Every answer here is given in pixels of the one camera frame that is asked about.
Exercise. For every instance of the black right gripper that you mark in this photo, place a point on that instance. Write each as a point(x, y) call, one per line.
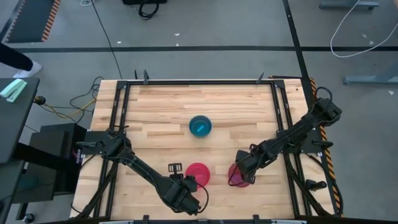
point(253, 161)

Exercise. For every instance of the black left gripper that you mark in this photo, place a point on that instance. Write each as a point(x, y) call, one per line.
point(178, 186)

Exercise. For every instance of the purple plastic bowl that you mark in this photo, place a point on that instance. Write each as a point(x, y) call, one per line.
point(234, 177)

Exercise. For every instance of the pink plastic bowl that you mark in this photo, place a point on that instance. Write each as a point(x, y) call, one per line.
point(200, 172)

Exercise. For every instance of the blue plastic bowl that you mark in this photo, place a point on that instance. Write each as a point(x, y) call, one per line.
point(196, 130)

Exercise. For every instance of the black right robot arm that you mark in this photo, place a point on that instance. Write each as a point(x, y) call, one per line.
point(292, 137)

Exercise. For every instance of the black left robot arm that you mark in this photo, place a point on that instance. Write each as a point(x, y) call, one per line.
point(140, 165)

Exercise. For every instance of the black table clamp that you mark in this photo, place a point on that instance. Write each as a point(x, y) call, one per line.
point(145, 219)
point(256, 219)

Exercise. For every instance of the orange black hazard strip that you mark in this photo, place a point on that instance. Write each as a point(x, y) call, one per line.
point(329, 161)

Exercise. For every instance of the black computer case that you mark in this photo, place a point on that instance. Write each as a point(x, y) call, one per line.
point(62, 133)

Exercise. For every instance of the grey desk foot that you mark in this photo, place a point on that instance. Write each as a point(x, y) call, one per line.
point(348, 5)
point(373, 79)

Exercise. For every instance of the black caster wheel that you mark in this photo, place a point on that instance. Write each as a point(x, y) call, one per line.
point(29, 218)

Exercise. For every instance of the black round knob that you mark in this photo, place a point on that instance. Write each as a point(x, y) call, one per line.
point(39, 99)

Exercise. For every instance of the black side desk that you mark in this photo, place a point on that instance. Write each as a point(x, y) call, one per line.
point(15, 124)

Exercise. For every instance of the black box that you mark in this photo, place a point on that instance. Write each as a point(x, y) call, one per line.
point(144, 2)

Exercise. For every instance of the person's shoe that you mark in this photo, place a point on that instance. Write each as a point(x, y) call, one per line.
point(29, 71)

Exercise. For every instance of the mint green stapler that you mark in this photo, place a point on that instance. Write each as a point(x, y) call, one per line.
point(14, 89)

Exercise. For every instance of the person's leg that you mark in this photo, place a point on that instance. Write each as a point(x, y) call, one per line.
point(14, 57)

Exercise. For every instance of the black mat with striped edge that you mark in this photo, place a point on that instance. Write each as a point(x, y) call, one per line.
point(31, 18)

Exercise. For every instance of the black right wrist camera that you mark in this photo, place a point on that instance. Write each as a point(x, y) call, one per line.
point(241, 159)

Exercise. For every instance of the black metal table frame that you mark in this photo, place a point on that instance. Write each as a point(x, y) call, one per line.
point(199, 82)

